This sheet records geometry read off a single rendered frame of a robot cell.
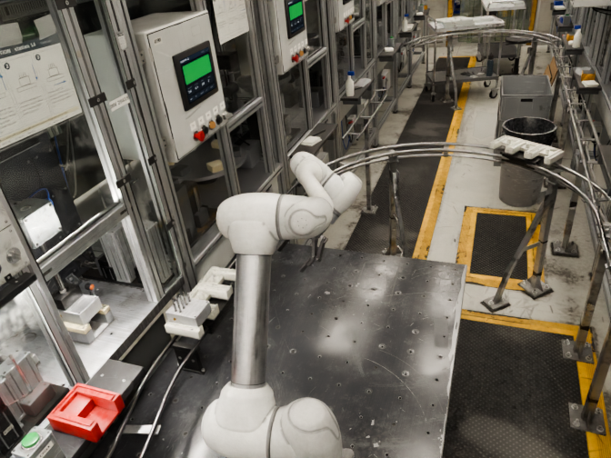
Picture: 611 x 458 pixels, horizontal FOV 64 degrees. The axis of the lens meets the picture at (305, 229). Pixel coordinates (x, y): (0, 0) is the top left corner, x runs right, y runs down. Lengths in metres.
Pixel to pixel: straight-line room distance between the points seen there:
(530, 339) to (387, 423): 1.48
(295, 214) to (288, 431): 0.57
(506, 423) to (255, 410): 1.47
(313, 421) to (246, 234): 0.53
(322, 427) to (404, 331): 0.72
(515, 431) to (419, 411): 0.93
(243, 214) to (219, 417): 0.57
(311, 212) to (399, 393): 0.76
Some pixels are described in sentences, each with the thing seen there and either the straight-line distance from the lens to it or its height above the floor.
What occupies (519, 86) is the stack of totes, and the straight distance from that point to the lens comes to 5.24.
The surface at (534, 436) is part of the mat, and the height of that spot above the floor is 0.01.
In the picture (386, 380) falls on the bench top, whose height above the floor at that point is 0.68.
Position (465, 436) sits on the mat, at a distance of 2.53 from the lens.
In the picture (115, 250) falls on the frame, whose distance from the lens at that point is 1.99.
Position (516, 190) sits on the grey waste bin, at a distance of 4.15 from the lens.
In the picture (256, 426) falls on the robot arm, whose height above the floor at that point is 0.91.
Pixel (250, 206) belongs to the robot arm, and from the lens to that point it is 1.38.
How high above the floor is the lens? 2.05
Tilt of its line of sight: 32 degrees down
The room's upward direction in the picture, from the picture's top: 6 degrees counter-clockwise
